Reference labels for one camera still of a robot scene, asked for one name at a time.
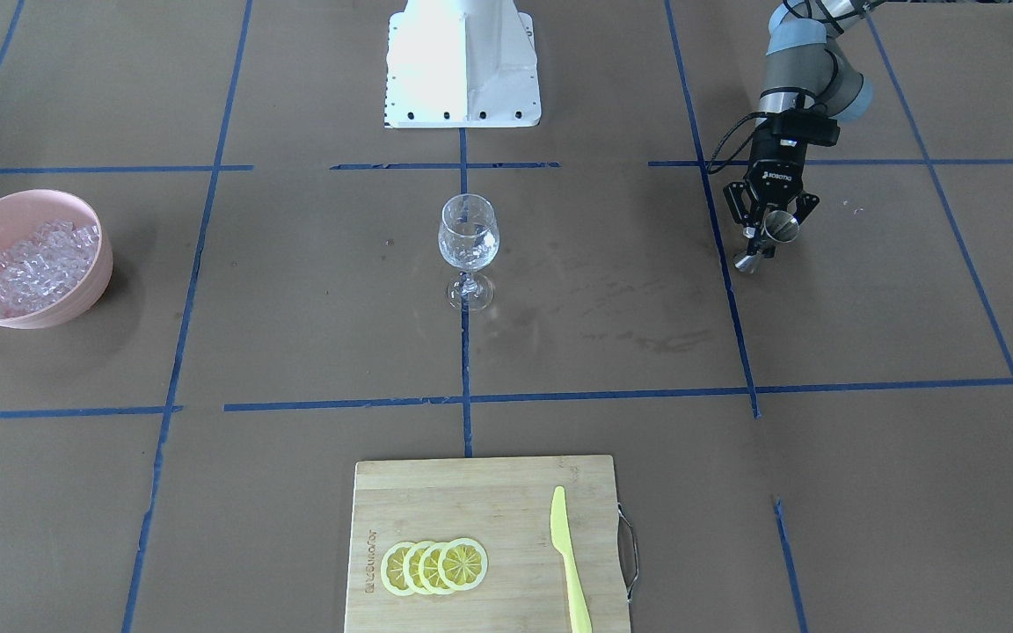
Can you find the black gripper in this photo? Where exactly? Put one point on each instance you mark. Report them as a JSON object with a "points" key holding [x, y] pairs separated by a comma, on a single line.
{"points": [[772, 170]]}

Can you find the steel double jigger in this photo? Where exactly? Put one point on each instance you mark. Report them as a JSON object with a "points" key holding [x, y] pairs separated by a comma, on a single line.
{"points": [[776, 227]]}

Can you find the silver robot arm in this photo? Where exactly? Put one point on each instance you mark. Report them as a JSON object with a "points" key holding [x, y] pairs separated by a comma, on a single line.
{"points": [[809, 89]]}

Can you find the clear wine glass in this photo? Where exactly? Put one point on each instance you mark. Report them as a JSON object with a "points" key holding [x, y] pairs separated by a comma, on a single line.
{"points": [[468, 240]]}

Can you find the pile of clear ice cubes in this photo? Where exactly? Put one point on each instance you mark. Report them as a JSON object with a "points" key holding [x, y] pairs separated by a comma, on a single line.
{"points": [[45, 266]]}

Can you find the wooden cutting board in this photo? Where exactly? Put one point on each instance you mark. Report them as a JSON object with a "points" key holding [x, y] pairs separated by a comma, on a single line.
{"points": [[504, 504]]}

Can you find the yellow plastic knife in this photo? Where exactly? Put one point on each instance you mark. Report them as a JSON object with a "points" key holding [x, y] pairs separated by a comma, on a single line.
{"points": [[561, 540]]}

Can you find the lemon slice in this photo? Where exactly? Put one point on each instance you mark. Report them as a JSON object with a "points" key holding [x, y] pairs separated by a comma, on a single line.
{"points": [[393, 576], [462, 565], [429, 574], [411, 569]]}

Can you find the pink bowl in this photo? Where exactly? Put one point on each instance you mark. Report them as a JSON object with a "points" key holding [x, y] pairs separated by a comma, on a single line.
{"points": [[20, 214]]}

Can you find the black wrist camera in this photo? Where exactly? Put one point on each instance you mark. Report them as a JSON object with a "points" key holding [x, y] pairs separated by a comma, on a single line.
{"points": [[805, 126]]}

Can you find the white camera post with base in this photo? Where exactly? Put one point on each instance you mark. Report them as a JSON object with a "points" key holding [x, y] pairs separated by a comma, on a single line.
{"points": [[461, 64]]}

